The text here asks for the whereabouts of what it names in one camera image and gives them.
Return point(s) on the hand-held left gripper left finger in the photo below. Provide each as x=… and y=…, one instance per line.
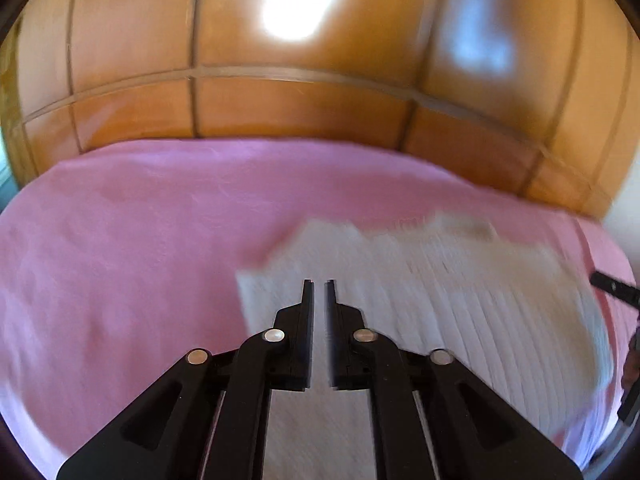
x=295, y=350

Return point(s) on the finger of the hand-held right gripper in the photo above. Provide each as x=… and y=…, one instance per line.
x=615, y=287

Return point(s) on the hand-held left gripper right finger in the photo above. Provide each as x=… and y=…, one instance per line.
x=345, y=350

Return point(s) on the white knit garment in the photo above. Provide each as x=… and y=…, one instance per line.
x=475, y=310

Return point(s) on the pink bed sheet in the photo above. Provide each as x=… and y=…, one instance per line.
x=125, y=240

